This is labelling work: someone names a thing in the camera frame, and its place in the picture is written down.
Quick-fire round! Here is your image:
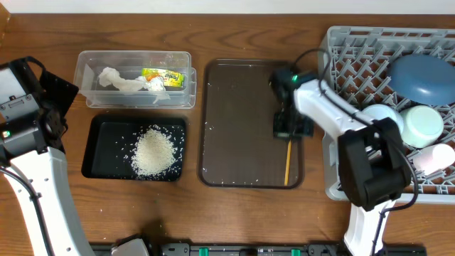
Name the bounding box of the light green bowl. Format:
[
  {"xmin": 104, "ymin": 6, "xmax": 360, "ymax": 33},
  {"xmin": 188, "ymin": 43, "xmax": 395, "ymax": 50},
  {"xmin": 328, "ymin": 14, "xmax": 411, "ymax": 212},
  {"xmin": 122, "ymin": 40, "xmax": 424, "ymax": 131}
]
[{"xmin": 400, "ymin": 105, "xmax": 444, "ymax": 148}]

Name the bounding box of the pile of rice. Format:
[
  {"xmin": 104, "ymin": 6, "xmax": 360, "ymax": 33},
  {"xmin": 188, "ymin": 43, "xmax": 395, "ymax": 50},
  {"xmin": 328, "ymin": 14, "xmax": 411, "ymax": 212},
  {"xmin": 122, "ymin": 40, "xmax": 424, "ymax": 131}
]
[{"xmin": 118, "ymin": 124, "xmax": 185, "ymax": 181}]

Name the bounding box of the light blue bowl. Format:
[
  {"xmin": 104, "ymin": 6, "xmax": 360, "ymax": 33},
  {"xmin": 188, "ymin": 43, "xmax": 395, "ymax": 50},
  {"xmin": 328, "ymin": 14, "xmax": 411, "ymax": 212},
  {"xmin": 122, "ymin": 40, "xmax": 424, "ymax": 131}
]
[{"xmin": 362, "ymin": 104, "xmax": 404, "ymax": 134}]

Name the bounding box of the black plastic tray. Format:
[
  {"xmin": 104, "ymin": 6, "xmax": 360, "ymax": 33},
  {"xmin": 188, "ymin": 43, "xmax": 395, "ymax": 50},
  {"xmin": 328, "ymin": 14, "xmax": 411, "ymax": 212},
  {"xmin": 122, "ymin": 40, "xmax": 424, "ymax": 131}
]
[{"xmin": 81, "ymin": 114, "xmax": 186, "ymax": 182}]

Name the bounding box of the dark blue plate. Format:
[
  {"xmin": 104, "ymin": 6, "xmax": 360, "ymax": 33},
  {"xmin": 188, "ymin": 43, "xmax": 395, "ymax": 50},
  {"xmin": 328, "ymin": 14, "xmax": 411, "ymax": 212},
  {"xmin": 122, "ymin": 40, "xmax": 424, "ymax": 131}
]
[{"xmin": 387, "ymin": 54, "xmax": 454, "ymax": 105}]

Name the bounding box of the yellow snack wrapper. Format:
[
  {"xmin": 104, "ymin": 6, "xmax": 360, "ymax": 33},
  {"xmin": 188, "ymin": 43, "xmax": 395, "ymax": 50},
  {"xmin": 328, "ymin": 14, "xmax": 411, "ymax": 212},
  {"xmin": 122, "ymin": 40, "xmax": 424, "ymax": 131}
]
[{"xmin": 141, "ymin": 68, "xmax": 185, "ymax": 87}]

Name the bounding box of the clear plastic bin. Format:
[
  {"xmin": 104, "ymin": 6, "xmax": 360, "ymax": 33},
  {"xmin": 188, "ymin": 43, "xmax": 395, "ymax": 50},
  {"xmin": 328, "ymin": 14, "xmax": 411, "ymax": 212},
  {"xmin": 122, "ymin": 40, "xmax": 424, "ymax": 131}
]
[{"xmin": 74, "ymin": 50, "xmax": 192, "ymax": 91}]

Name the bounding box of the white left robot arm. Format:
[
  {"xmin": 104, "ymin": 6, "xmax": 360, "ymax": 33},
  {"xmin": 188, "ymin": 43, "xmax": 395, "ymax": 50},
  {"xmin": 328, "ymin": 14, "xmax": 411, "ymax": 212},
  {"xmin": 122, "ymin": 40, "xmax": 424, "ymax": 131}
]
[{"xmin": 1, "ymin": 60, "xmax": 94, "ymax": 255}]

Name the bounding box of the pink cup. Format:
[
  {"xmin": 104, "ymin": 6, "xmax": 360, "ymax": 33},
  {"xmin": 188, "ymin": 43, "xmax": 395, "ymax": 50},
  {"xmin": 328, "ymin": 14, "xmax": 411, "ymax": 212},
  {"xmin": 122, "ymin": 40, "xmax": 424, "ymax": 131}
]
[{"xmin": 413, "ymin": 144, "xmax": 455, "ymax": 176}]

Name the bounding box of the wooden chopstick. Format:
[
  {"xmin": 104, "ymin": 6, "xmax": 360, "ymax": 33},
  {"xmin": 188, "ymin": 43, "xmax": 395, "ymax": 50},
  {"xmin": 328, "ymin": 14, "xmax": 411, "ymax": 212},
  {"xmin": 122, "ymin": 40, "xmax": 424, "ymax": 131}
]
[{"xmin": 284, "ymin": 140, "xmax": 292, "ymax": 186}]

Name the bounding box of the brown serving tray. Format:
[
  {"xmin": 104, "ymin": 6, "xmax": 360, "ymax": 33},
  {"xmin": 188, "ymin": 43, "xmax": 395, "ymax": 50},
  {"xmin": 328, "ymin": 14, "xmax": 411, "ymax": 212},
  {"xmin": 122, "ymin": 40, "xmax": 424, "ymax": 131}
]
[{"xmin": 198, "ymin": 59, "xmax": 304, "ymax": 189}]

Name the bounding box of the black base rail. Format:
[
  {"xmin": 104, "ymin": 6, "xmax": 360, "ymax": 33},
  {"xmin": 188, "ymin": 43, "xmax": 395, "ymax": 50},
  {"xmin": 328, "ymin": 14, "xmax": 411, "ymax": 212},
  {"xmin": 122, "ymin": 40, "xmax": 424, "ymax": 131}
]
[{"xmin": 90, "ymin": 243, "xmax": 427, "ymax": 256}]

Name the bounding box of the white tissue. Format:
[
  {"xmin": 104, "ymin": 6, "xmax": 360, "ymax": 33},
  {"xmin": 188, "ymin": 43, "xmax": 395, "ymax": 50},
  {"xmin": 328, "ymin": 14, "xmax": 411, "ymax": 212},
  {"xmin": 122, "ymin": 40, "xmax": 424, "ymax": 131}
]
[{"xmin": 98, "ymin": 67, "xmax": 170, "ymax": 104}]

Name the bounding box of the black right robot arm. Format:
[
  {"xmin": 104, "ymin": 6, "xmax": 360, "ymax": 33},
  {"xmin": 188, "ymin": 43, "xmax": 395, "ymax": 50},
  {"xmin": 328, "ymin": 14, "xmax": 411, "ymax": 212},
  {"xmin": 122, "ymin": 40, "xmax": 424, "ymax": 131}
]
[{"xmin": 269, "ymin": 68, "xmax": 412, "ymax": 255}]

